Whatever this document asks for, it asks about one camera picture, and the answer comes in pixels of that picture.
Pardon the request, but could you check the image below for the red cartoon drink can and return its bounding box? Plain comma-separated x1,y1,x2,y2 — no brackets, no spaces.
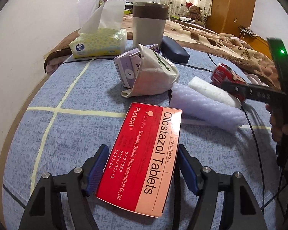
211,63,247,88

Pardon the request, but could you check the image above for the white foam roll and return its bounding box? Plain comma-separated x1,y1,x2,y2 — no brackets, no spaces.
188,76,241,108

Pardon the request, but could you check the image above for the purple foam net sleeve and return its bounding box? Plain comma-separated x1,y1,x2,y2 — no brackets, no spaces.
170,83,246,133

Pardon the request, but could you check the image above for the red cilostazol tablet box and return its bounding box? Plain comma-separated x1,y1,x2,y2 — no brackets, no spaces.
96,102,183,218

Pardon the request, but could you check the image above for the beige paper bag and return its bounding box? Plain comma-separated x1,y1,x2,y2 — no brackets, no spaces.
121,44,180,98

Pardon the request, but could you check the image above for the purple drink carton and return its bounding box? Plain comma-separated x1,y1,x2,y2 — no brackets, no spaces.
112,44,160,89

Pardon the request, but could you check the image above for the person's right hand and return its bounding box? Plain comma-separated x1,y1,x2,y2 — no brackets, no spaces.
265,104,283,142

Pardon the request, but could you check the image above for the pink bed sheet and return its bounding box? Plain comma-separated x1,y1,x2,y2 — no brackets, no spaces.
246,74,268,87

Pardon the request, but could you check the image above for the brown patterned blanket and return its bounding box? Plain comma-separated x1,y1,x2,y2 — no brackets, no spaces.
44,14,281,90

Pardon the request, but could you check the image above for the wooden bed headboard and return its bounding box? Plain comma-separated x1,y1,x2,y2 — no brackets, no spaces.
240,26,288,82

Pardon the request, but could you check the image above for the orange wooden wardrobe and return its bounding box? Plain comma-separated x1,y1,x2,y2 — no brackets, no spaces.
205,0,258,38

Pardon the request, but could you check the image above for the dark blue glasses case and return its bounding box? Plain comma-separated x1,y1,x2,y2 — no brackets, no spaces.
160,36,190,64

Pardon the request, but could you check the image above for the brown teddy bear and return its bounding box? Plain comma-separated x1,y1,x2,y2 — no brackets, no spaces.
182,2,205,27

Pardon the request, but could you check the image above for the beige brown travel cup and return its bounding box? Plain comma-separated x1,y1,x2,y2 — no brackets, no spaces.
132,2,168,47

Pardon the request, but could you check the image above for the yellow tissue box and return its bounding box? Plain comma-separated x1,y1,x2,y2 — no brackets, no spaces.
70,1,127,58

